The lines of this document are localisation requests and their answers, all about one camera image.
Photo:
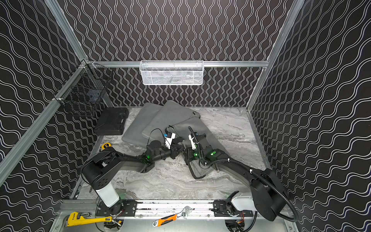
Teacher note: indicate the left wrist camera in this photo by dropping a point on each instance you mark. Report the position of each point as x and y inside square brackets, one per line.
[169, 136]

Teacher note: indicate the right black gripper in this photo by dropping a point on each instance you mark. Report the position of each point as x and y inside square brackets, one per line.
[188, 152]

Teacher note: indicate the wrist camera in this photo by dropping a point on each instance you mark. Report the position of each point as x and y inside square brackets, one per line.
[194, 142]
[169, 136]

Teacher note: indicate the black plastic tool case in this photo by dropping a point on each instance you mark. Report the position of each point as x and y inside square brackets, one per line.
[111, 121]

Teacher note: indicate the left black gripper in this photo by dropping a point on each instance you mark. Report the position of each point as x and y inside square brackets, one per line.
[176, 149]

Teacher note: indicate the white wire mesh basket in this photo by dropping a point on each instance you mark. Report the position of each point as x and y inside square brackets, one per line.
[172, 72]

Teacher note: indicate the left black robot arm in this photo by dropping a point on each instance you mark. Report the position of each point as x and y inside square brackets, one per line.
[102, 168]

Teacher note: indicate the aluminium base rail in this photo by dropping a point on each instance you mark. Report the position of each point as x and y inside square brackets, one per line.
[198, 209]

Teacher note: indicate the black wire basket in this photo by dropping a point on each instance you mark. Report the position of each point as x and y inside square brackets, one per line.
[85, 94]

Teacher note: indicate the orange adjustable wrench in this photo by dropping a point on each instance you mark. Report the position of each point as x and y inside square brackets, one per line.
[183, 214]

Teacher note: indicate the yellow pipe wrench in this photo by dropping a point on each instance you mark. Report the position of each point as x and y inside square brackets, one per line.
[77, 219]

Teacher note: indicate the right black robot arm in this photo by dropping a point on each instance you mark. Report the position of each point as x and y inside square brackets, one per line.
[269, 197]

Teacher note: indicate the grey laptop bag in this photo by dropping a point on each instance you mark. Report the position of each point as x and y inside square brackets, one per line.
[184, 129]
[170, 114]
[133, 134]

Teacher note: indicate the yellow tape measure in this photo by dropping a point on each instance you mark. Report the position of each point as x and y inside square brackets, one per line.
[105, 146]

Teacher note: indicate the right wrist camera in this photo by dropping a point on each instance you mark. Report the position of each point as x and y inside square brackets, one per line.
[194, 142]

